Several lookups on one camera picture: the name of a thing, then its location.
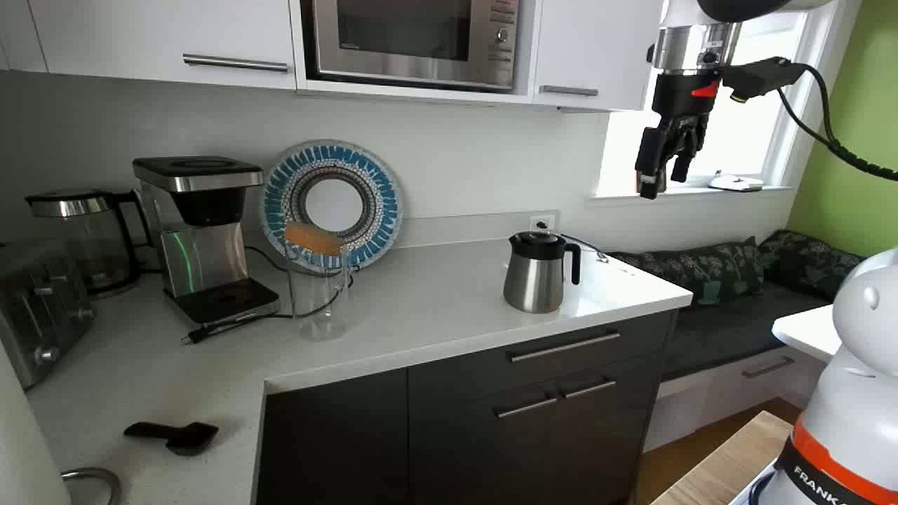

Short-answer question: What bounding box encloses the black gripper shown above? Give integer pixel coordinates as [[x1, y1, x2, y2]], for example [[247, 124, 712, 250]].
[[633, 69, 724, 202]]

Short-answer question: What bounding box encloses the stainless steel kettle black lid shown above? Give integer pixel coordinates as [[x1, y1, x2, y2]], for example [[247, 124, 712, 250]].
[[501, 226, 583, 316]]

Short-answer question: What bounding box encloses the glass electric kettle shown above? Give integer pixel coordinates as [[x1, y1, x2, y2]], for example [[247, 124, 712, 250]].
[[23, 188, 150, 295]]

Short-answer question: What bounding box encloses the small dish on windowsill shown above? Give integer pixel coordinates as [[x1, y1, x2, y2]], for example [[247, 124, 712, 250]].
[[705, 168, 769, 195]]

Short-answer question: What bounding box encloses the dark patterned cushion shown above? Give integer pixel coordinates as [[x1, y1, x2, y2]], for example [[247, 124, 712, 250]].
[[612, 236, 765, 307], [754, 226, 866, 302]]

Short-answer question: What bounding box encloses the narrow white cabinet door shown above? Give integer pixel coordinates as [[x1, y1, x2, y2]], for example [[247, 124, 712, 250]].
[[531, 0, 668, 115]]

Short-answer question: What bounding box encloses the dark bench seat pad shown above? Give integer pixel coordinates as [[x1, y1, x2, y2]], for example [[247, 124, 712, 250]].
[[656, 276, 835, 382]]

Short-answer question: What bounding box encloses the dark counter drawer front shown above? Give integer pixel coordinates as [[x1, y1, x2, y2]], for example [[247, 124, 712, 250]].
[[406, 310, 679, 384]]

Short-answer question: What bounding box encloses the white side table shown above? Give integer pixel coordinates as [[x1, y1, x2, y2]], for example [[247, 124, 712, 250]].
[[769, 302, 846, 363]]

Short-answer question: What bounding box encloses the white bench drawer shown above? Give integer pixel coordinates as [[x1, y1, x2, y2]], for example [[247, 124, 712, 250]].
[[643, 344, 818, 455]]

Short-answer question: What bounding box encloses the stainless steel microwave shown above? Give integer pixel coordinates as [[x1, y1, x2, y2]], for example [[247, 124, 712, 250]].
[[301, 0, 528, 94]]

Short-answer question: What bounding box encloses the blue patterned round plate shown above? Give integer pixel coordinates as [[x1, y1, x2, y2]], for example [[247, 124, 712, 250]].
[[256, 136, 406, 274]]

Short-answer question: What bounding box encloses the wooden board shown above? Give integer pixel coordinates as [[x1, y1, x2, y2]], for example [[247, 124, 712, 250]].
[[648, 407, 796, 505]]

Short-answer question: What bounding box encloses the clear glass pitcher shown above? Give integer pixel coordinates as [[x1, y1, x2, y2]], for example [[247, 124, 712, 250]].
[[282, 261, 359, 341]]

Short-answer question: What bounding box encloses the dark lower cabinet door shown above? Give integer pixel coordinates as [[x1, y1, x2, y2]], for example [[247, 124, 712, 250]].
[[261, 366, 413, 505]]

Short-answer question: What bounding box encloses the steel drip coffee maker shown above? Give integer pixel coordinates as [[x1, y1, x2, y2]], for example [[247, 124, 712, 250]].
[[128, 153, 282, 327]]

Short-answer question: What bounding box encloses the wide white cabinet door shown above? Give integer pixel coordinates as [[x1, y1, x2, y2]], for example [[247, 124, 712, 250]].
[[26, 0, 301, 91]]

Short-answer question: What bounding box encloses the black plastic scoop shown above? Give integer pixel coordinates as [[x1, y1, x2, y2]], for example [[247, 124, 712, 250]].
[[120, 418, 221, 459]]

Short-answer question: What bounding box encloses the silver toaster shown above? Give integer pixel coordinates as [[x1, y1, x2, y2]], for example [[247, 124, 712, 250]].
[[0, 239, 101, 393]]

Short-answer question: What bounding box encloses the chrome faucet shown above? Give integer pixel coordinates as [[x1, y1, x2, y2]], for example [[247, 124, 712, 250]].
[[59, 463, 127, 505]]

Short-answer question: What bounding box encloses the short silver cabinet handle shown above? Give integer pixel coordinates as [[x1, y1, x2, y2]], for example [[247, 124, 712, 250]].
[[536, 80, 602, 101]]

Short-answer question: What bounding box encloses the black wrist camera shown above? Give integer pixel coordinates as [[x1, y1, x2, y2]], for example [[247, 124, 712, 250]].
[[720, 56, 808, 102]]

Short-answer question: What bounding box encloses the white wall outlet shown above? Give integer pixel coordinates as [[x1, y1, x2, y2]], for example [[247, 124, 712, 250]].
[[528, 211, 562, 239]]

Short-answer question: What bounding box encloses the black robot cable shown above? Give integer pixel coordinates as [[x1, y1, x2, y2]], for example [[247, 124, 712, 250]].
[[745, 58, 898, 184]]

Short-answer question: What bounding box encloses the silver drawer handle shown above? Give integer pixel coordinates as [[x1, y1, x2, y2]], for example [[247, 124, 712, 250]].
[[505, 327, 626, 366]]

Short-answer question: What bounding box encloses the silver lower door handle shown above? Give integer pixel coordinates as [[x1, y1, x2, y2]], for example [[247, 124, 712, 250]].
[[562, 375, 620, 404], [493, 393, 562, 421]]

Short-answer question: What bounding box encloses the long silver cabinet handle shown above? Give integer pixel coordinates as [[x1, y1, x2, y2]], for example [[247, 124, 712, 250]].
[[180, 49, 295, 76]]

